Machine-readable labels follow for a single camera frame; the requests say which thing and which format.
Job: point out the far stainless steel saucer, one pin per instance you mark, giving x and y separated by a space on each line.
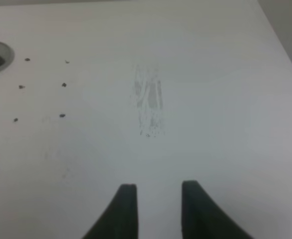
6 56

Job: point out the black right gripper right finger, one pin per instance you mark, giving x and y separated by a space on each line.
202 218

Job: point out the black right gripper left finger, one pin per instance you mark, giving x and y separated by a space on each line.
120 219

